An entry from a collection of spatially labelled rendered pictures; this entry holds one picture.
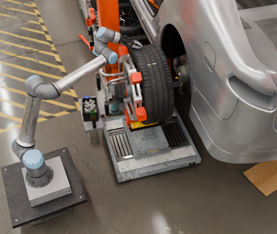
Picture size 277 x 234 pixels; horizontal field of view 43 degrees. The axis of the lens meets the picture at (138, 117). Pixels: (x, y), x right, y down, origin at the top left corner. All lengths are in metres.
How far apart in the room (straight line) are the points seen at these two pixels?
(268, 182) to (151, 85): 1.56
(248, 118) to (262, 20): 1.63
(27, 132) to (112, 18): 1.18
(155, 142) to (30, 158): 1.20
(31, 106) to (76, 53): 2.26
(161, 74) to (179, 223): 1.31
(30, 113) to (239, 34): 1.57
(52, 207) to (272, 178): 2.03
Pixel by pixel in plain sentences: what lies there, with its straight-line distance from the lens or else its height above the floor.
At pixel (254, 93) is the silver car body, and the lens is 2.23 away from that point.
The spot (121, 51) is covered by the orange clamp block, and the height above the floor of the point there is 1.09.
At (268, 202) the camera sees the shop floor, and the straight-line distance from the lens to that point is 3.50.
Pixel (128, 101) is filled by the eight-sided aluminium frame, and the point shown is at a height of 0.61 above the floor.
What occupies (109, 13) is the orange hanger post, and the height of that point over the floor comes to 1.29.
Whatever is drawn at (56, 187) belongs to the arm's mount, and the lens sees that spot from 2.98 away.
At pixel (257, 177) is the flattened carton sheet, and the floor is 0.01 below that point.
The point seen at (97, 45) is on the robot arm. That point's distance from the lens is 2.80.
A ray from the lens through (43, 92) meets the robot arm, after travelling 2.56.
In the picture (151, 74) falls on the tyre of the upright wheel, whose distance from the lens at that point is 2.71.
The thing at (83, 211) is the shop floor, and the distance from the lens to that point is 3.29.
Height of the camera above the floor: 2.86
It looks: 47 degrees down
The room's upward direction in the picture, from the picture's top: straight up
